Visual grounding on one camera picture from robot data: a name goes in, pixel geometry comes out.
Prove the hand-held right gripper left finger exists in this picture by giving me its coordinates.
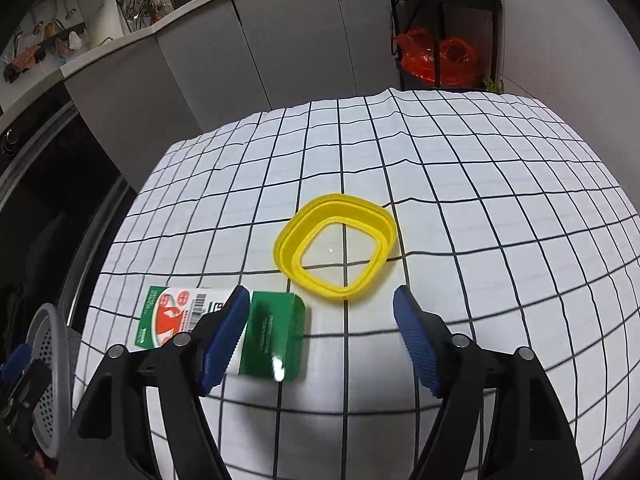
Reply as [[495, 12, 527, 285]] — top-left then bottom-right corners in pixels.
[[60, 285, 251, 480]]

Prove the wire dish rack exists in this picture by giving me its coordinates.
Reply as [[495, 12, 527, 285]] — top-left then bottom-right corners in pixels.
[[120, 0, 174, 32]]

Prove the red plastic bag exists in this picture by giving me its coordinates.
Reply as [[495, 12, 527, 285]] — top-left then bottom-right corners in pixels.
[[437, 37, 482, 87], [395, 28, 442, 85]]

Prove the yellow plastic ring lid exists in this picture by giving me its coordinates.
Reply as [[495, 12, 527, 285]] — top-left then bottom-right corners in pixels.
[[273, 193, 398, 302]]

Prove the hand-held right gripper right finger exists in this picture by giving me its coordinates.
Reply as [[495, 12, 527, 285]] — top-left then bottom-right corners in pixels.
[[392, 285, 583, 480]]

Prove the black wall rail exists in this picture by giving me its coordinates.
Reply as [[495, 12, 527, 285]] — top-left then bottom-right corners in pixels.
[[5, 20, 87, 68]]

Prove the grey kitchen cabinet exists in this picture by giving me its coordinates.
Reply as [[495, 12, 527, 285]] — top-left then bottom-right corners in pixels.
[[62, 0, 402, 194]]

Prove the black built-in oven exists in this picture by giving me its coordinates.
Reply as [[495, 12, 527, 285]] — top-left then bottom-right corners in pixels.
[[0, 80, 137, 361]]

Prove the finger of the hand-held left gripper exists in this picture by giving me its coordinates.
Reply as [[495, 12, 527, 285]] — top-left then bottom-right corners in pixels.
[[0, 344, 32, 383]]

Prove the white black checked tablecloth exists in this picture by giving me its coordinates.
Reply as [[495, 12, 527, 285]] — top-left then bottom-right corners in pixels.
[[75, 87, 640, 480]]

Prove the green white carton box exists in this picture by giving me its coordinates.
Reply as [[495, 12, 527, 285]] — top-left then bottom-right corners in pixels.
[[132, 285, 313, 382]]

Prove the brown hanging cloth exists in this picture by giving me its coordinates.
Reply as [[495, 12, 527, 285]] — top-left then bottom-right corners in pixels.
[[10, 45, 44, 74]]

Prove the grey plastic mesh basket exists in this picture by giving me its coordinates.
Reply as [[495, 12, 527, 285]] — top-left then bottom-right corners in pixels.
[[22, 302, 76, 457]]

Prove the black shelf rack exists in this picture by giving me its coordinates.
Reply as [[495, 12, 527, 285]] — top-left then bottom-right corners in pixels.
[[384, 0, 503, 92]]

